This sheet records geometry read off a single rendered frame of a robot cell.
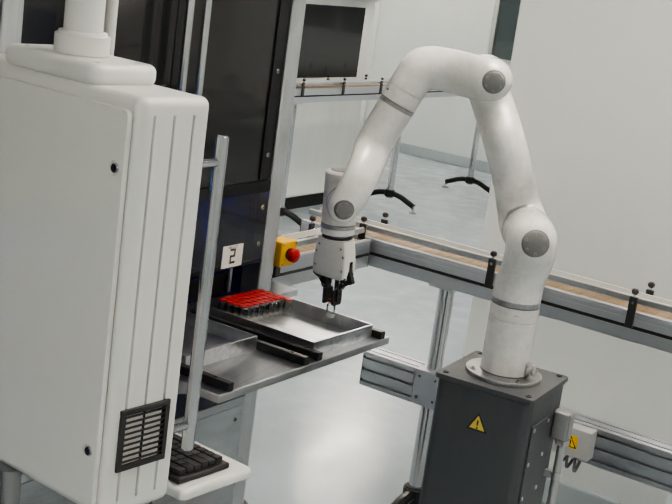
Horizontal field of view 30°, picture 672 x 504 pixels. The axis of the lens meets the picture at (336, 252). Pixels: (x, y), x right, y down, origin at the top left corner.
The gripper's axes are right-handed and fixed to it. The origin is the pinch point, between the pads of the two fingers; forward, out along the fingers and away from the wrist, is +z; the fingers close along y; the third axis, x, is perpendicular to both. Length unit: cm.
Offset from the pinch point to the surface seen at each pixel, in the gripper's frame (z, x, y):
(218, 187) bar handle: -42, -74, 30
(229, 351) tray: 8.9, -30.9, -4.4
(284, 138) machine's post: -31.5, 17.3, -33.9
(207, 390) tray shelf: 10, -50, 8
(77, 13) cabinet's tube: -70, -89, 8
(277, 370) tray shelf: 11.0, -27.0, 7.1
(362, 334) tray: 11.3, 9.6, 3.4
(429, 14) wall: -1, 765, -505
